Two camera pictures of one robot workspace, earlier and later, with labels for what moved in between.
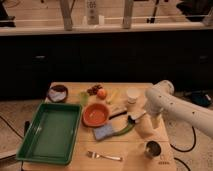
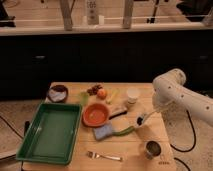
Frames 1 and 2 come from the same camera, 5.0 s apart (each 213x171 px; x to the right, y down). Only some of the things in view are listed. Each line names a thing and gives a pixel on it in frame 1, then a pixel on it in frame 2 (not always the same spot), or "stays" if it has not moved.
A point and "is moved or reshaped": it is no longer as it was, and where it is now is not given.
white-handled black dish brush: (133, 115) is moved or reshaped
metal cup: (152, 148) stays
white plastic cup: (132, 94) stays
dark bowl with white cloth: (58, 93) stays
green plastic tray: (51, 136) stays
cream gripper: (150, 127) to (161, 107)
